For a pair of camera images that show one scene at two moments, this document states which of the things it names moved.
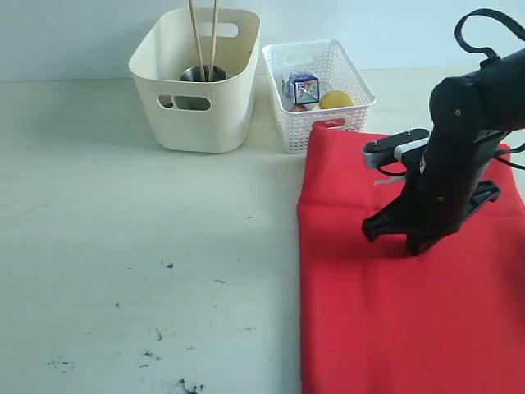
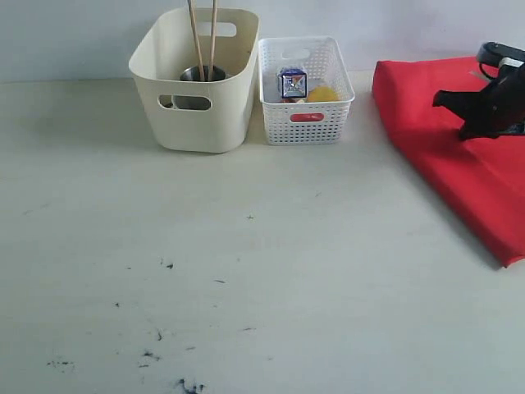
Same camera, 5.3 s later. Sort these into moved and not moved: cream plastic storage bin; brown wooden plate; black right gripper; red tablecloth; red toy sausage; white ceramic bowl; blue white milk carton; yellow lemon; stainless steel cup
Moved: blue white milk carton; yellow lemon; red toy sausage; red tablecloth; black right gripper
Not moved: cream plastic storage bin; brown wooden plate; white ceramic bowl; stainless steel cup
